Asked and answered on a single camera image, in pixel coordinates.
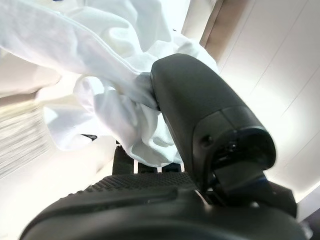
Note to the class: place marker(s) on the grey striped rug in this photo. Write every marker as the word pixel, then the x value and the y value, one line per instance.
pixel 20 140

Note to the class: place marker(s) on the white garment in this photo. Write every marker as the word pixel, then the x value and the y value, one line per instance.
pixel 75 37

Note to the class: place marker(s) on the large bed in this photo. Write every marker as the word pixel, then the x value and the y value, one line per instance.
pixel 22 80

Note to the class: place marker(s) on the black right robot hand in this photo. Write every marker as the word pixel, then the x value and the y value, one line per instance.
pixel 200 105

